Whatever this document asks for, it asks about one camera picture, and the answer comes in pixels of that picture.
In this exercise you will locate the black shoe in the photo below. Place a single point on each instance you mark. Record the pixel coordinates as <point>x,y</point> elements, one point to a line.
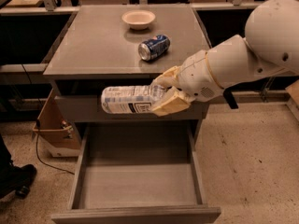
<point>17,179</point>

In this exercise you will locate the white paper bowl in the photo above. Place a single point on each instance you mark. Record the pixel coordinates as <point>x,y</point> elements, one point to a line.
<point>138,19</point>

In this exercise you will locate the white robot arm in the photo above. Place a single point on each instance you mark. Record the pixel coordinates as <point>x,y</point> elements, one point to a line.
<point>270,47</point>

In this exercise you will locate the grey drawer cabinet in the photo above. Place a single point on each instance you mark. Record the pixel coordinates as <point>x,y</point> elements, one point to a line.
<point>100,50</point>

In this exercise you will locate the cardboard box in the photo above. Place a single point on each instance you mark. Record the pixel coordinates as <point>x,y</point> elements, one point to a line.
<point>56,132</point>

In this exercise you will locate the blue soda can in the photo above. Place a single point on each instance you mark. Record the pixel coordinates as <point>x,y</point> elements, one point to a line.
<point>153,48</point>

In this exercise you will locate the open grey middle drawer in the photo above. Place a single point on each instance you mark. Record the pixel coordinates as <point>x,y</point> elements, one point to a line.
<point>138,173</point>

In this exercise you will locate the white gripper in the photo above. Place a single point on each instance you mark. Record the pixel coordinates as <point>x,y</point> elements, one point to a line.
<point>196,75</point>

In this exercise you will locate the closed grey top drawer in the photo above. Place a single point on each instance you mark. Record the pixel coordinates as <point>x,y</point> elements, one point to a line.
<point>85,108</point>

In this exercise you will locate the clear plastic water bottle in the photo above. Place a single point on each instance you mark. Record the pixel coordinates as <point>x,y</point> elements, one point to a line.
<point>130,99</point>

